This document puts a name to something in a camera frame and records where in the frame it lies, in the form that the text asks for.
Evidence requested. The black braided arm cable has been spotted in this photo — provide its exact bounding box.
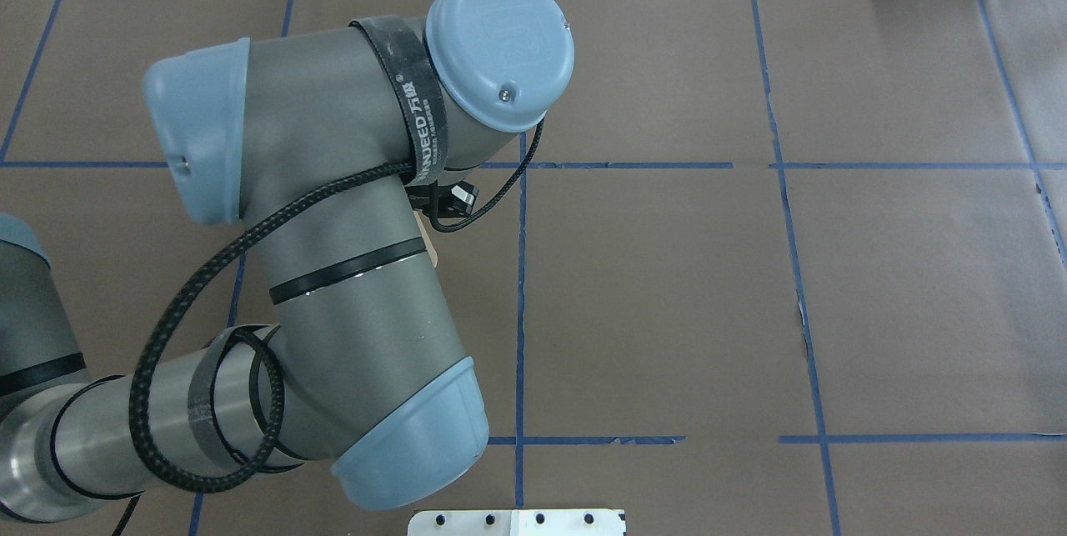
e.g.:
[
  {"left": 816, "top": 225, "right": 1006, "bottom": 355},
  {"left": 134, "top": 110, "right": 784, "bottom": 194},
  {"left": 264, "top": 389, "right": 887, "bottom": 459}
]
[{"left": 129, "top": 115, "right": 547, "bottom": 493}]

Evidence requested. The plain black velcro strap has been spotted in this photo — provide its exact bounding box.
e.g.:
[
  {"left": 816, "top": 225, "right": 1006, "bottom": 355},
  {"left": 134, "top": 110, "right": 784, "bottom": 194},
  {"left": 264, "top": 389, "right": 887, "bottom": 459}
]
[{"left": 185, "top": 326, "right": 261, "bottom": 474}]

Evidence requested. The black printed velcro strap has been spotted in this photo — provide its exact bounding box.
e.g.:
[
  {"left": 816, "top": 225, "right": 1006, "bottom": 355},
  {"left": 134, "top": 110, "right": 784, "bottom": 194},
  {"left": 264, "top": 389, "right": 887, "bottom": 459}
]
[{"left": 348, "top": 15, "right": 455, "bottom": 185}]

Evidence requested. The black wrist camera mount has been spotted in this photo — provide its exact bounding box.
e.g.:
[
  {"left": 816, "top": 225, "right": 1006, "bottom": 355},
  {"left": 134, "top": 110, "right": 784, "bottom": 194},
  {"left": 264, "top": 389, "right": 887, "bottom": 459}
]
[{"left": 421, "top": 178, "right": 483, "bottom": 224}]

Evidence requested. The brown cardboard tube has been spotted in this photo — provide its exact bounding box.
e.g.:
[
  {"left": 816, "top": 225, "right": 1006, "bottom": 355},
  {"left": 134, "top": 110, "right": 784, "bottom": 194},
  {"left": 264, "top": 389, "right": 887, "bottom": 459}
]
[{"left": 413, "top": 209, "right": 441, "bottom": 267}]

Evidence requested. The white metal bracket plate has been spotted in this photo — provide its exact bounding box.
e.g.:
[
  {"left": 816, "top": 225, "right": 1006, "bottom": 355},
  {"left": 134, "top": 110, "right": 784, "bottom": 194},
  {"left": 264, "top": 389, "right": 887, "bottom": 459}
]
[{"left": 408, "top": 509, "right": 627, "bottom": 536}]

